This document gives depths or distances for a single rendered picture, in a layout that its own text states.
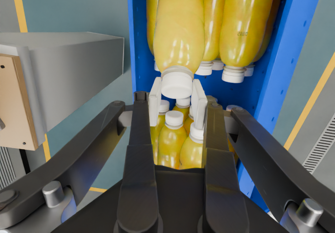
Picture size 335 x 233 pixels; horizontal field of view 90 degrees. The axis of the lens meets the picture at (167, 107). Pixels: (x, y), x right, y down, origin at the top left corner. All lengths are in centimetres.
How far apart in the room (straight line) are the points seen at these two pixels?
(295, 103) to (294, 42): 162
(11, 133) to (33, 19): 126
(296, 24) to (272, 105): 10
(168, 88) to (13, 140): 60
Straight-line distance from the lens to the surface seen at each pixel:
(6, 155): 228
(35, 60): 66
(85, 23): 160
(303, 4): 26
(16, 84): 60
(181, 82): 19
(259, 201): 80
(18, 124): 67
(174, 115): 36
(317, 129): 214
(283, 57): 25
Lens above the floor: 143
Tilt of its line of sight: 66 degrees down
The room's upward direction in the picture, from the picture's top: 173 degrees counter-clockwise
